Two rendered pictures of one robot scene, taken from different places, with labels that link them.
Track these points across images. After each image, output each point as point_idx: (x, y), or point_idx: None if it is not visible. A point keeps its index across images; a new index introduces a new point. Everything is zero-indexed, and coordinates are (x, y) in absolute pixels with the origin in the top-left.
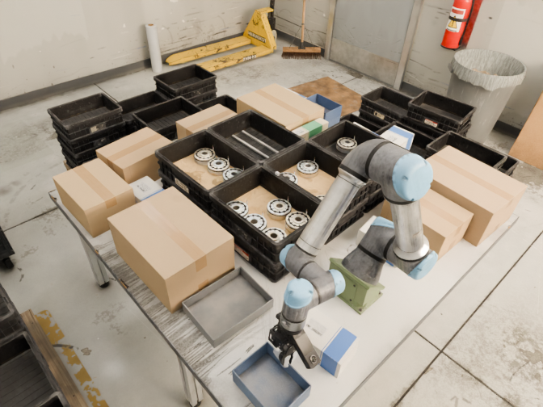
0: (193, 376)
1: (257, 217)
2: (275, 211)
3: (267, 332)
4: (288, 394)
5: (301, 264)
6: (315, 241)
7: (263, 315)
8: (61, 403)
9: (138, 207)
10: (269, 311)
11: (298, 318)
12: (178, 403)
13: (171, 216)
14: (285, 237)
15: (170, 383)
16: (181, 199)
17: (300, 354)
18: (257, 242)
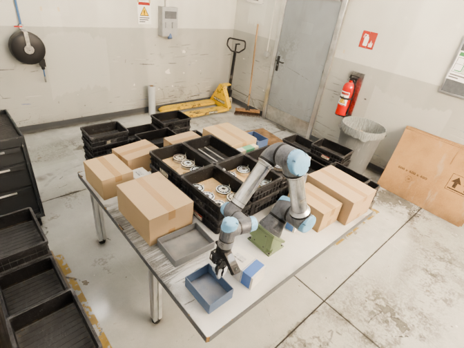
0: (157, 297)
1: (209, 193)
2: (221, 191)
3: (209, 261)
4: (218, 295)
5: (233, 212)
6: (242, 199)
7: (208, 252)
8: (71, 297)
9: (136, 181)
10: (211, 250)
11: (228, 240)
12: (144, 320)
13: (156, 187)
14: None
15: (140, 307)
16: (163, 179)
17: (228, 265)
18: (208, 206)
